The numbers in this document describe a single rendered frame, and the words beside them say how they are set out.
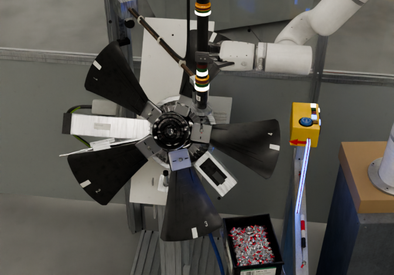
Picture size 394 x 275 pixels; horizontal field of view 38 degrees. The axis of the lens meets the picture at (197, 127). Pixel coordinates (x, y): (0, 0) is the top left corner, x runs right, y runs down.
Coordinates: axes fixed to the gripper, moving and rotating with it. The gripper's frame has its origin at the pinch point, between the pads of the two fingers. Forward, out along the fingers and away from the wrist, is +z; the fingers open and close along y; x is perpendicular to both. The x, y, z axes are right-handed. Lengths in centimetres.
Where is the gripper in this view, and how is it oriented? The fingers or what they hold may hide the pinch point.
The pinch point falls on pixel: (202, 52)
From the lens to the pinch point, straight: 168.8
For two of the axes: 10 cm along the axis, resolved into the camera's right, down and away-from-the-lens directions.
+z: -9.9, -0.8, 0.9
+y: 1.2, -6.2, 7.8
